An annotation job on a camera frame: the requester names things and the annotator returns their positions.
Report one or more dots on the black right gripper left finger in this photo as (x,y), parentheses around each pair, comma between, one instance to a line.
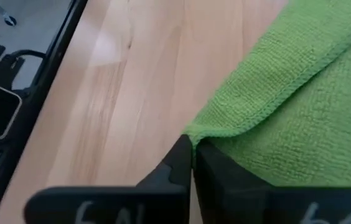
(116,205)

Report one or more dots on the green microfiber towel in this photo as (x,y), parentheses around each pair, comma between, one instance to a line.
(303,109)

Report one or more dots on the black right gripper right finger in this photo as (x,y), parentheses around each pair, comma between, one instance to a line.
(256,205)

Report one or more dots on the black aluminium table frame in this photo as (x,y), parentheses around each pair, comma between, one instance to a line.
(43,81)

